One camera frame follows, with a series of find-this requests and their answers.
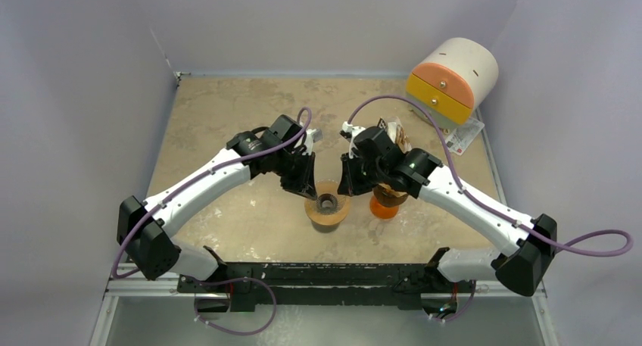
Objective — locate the coffee paper filter box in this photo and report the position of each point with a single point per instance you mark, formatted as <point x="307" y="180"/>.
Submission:
<point x="395" y="131"/>

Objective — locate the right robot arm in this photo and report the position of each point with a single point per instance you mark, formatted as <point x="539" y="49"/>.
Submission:
<point x="520" y="253"/>

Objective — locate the round drawer organizer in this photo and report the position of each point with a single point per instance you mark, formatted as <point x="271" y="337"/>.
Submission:
<point x="453" y="80"/>

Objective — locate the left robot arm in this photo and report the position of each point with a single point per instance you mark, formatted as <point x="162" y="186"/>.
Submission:
<point x="147" y="229"/>

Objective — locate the orange glass carafe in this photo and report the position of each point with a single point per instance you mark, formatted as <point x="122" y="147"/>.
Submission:
<point x="380" y="211"/>

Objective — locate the grey glass carafe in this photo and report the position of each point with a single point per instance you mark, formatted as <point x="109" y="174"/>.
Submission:
<point x="325" y="228"/>

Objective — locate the dark walnut dripper stand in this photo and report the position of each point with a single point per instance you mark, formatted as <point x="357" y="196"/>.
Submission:
<point x="388" y="199"/>

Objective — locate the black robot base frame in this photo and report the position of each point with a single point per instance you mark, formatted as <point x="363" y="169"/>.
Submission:
<point x="406" y="286"/>

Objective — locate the paper leaflet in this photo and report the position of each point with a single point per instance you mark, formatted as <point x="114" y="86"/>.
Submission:
<point x="460" y="138"/>

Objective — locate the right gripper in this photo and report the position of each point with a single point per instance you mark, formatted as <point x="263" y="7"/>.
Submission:
<point x="348" y="168"/>

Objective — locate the light bamboo dripper stand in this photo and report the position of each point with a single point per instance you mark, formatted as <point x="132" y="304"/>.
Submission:
<point x="325" y="219"/>

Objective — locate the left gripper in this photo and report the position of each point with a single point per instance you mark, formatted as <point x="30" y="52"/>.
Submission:
<point x="304" y="185"/>

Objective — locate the clear glass dripper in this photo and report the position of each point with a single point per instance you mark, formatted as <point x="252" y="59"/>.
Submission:
<point x="328" y="200"/>

